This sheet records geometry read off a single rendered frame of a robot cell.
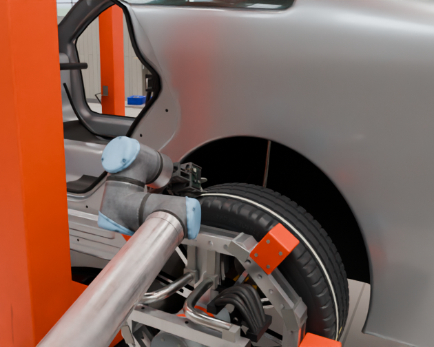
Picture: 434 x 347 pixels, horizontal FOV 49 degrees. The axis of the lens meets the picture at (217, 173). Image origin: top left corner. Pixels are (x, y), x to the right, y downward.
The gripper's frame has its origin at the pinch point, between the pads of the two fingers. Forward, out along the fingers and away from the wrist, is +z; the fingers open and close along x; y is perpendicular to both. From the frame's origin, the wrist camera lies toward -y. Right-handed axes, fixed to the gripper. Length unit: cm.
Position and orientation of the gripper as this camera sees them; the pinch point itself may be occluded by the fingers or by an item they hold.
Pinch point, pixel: (197, 191)
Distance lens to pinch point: 139.8
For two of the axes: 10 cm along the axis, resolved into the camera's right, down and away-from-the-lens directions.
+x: 0.0, -9.5, 3.1
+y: 8.5, -1.6, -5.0
